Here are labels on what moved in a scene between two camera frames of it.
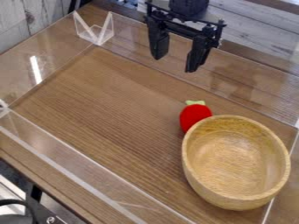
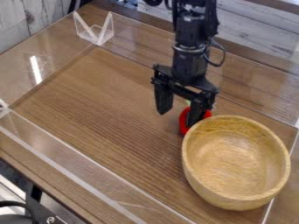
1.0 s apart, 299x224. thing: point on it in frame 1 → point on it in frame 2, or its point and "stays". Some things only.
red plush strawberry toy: (193, 112) stays
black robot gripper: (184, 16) → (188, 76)
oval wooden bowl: (236, 162) stays
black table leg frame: (42, 214) stays
